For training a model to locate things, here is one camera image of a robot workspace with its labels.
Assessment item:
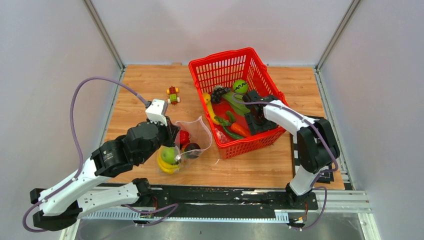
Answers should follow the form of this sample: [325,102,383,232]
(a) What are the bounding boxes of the green toy apple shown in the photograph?
[159,146,178,165]

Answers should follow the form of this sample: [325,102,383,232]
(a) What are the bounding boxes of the clear zip top bag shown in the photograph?
[156,116,213,175]

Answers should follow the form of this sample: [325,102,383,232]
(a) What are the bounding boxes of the dark purple toy plum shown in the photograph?
[182,142,202,159]

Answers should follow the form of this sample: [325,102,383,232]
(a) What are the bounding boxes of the yellow toy banana bunch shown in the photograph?
[156,154,180,175]

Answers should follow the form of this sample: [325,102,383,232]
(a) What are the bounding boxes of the red plastic shopping basket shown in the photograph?
[188,47,286,159]

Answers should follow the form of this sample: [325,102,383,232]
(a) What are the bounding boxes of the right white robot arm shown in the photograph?
[242,90,340,209]

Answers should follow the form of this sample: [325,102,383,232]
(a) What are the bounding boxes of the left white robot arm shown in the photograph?
[30,117,181,232]

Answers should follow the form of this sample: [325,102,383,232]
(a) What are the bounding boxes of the green toy lettuce leaf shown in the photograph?
[223,91,251,117]

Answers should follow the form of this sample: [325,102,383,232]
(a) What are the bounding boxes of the green toy cucumber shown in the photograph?
[213,111,248,140]

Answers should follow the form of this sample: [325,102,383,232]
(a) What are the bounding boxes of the colourful toy block car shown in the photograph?
[166,86,181,105]

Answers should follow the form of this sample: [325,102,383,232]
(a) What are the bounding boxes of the black toy grape bunch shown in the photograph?
[210,85,232,104]

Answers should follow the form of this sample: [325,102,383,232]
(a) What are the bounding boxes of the single yellow toy banana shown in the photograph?
[202,92,220,125]

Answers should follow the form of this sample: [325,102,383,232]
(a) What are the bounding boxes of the black white checkerboard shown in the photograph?
[291,114,335,185]

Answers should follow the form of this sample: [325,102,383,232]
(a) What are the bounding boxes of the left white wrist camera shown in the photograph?
[145,99,168,126]

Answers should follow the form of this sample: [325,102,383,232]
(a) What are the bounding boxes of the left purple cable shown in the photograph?
[22,76,149,233]

